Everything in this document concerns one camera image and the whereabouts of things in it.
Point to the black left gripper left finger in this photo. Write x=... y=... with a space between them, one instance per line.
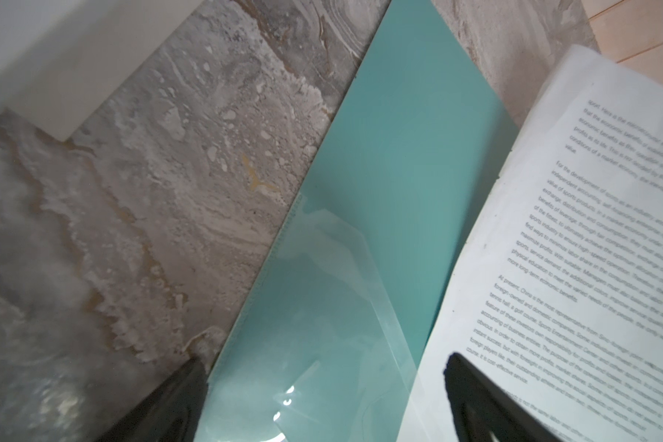
x=170 y=413

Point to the teal file folder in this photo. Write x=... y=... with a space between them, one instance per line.
x=328 y=341

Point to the paper with English text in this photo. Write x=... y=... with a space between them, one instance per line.
x=557 y=295

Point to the white power socket box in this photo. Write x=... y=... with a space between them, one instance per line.
x=60 y=60

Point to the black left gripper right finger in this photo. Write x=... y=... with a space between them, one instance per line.
x=484 y=412

